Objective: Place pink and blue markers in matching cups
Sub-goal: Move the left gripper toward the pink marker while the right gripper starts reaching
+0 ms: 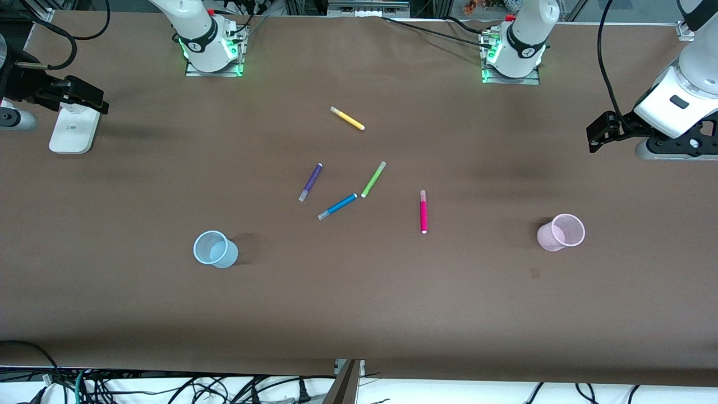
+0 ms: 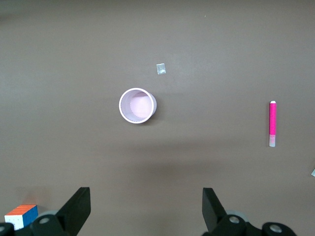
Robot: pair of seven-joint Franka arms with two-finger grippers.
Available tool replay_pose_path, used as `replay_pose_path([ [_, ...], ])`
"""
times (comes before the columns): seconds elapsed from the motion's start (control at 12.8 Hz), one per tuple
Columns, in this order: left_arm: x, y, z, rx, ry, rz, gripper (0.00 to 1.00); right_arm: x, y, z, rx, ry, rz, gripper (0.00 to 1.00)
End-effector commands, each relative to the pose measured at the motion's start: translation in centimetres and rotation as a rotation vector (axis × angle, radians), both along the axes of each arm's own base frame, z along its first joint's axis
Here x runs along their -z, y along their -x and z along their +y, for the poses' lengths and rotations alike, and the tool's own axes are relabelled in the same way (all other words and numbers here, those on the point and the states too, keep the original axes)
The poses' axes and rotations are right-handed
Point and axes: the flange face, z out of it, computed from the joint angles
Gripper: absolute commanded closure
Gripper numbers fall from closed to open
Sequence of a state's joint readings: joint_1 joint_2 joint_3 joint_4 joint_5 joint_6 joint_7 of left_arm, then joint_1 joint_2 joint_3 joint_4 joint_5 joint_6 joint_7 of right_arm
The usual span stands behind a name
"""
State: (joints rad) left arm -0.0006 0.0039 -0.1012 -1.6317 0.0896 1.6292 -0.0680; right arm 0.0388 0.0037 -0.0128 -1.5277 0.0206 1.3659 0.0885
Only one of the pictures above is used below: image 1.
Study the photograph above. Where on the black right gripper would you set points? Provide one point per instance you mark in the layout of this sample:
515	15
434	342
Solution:
35	85

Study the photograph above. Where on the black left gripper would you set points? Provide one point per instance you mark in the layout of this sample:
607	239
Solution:
626	123

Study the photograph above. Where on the pink marker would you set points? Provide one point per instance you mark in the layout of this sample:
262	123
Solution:
423	213

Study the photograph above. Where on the blue marker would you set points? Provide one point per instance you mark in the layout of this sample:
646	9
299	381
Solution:
338	206

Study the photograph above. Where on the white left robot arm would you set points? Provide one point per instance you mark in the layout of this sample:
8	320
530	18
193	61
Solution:
524	33

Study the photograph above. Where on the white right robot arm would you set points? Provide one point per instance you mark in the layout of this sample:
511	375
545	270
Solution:
199	33

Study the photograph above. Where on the white plastic device box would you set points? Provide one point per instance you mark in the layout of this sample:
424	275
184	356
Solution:
73	132

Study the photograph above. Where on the white plastic object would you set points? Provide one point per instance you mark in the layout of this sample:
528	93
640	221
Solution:
7	103

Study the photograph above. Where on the light pink mesh cup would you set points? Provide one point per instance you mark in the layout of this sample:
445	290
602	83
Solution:
552	238

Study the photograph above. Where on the clear plastic corner clip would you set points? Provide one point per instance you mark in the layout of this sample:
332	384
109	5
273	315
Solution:
684	29

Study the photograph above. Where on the light blue mesh cup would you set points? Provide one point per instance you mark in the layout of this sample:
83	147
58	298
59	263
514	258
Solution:
224	255

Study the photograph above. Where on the green marker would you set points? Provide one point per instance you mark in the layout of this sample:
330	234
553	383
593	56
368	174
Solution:
373	179

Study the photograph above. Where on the purple marker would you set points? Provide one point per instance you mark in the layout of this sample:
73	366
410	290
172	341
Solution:
311	180

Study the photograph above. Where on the yellow marker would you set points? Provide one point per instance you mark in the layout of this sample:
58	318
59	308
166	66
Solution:
348	118

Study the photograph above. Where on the brown wooden table leg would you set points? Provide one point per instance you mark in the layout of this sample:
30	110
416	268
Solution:
343	387

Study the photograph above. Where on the black power plug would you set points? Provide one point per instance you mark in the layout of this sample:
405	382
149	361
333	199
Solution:
303	391

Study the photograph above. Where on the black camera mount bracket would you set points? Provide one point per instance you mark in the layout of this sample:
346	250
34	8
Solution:
673	145

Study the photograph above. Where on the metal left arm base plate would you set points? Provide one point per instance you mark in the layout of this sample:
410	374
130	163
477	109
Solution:
533	80

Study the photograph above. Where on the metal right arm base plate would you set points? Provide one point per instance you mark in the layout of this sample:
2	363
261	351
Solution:
193	70

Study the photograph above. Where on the silver metal frame bar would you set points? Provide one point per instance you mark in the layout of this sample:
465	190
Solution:
367	7

